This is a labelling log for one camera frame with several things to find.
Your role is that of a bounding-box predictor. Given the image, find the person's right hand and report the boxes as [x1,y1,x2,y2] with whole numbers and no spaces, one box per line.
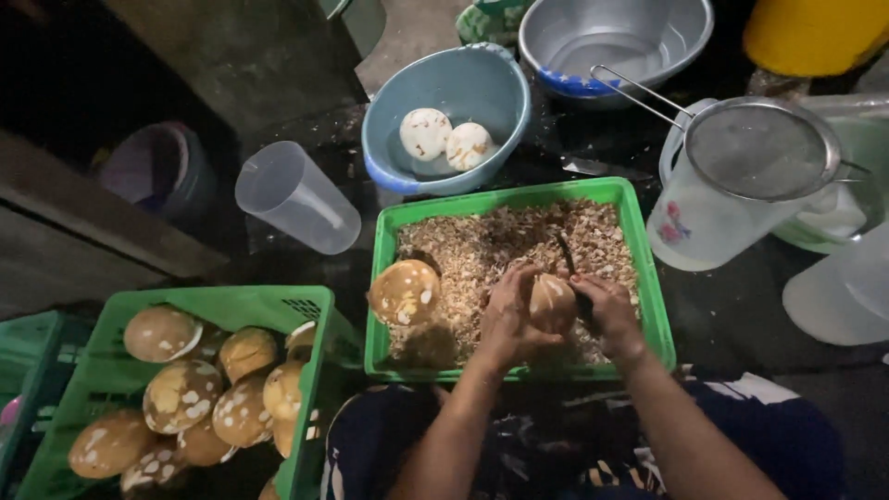
[570,273,646,359]

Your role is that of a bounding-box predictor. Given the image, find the person's left hand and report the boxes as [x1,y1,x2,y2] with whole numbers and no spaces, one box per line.
[478,264,565,369]

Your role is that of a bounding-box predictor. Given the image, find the dark small knife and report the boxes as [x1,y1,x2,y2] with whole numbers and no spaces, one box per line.
[556,232,595,326]

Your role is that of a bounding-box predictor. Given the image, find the partly peeled brown coconut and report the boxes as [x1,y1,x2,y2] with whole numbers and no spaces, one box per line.
[529,273,579,336]

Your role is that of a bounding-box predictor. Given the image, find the heap of coconut shavings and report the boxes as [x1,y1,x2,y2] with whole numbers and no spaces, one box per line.
[388,199,640,369]

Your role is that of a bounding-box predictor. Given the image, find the steel kitchen knife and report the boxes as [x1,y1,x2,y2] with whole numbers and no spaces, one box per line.
[560,154,655,183]

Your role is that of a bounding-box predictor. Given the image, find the white flower-print plastic jug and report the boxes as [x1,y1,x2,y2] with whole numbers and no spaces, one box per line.
[646,98,824,272]

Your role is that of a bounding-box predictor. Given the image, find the person's dark patterned clothing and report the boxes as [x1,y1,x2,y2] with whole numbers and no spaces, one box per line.
[321,371,847,500]

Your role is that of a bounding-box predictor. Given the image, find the brown white-spotted coconut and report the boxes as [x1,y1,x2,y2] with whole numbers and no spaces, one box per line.
[367,259,442,327]

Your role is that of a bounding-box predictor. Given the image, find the peeled white coconut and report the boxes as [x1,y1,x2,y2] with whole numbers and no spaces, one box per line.
[399,107,453,163]
[445,122,495,172]

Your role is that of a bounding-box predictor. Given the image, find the green plastic tray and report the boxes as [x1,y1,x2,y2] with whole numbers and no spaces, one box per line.
[364,176,677,383]

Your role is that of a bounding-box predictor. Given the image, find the metal mesh strainer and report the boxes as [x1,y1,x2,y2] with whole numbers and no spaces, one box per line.
[590,64,872,204]

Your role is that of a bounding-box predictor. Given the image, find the blue plastic basin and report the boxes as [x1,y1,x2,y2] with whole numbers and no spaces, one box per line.
[361,42,533,197]

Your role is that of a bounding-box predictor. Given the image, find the metal basin with blue patch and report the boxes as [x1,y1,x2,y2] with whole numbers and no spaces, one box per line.
[518,0,715,111]

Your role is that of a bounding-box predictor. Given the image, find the plain white plastic jug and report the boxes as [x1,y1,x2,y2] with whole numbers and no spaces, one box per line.
[782,221,889,347]

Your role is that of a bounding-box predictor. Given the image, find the green patterned cloth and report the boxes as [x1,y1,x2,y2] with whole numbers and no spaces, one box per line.
[455,0,537,48]

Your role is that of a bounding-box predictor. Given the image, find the clear plastic pitcher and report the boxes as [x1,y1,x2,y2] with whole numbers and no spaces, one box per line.
[234,141,363,256]

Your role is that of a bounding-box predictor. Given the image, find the pale green plastic basin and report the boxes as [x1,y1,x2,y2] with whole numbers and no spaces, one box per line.
[771,94,889,255]

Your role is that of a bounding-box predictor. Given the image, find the yellow plastic container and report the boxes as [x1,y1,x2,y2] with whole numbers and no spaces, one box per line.
[742,0,889,79]

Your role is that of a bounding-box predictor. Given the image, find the grey metal container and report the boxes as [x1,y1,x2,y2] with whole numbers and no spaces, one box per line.
[318,0,388,59]

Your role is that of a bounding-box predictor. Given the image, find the pile of brown unpeeled coconuts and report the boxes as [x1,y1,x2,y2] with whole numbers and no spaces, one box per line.
[67,306,322,500]

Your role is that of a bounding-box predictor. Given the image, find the purple plastic bucket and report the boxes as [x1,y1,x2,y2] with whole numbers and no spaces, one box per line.
[97,121,218,222]

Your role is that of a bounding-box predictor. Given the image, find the green plastic crate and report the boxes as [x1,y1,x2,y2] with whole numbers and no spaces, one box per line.
[15,285,363,500]

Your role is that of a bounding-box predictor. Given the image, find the teal plastic crate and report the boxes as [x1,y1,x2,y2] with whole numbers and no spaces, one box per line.
[0,310,94,480]

